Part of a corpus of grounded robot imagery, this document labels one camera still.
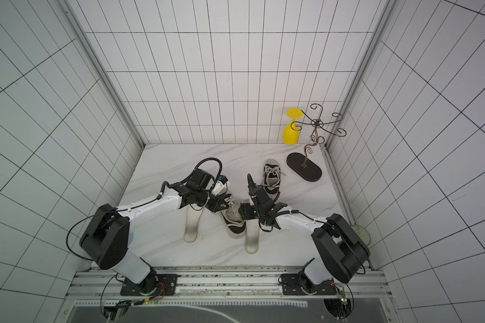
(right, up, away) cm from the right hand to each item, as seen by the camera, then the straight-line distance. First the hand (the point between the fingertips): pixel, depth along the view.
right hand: (245, 204), depth 90 cm
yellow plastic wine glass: (+22, +33, +2) cm, 40 cm away
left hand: (-9, -1, -6) cm, 11 cm away
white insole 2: (+3, -12, -5) cm, 13 cm away
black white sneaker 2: (+13, +12, +8) cm, 19 cm away
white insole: (-24, -10, -3) cm, 26 cm away
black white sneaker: (-4, -7, -9) cm, 12 cm away
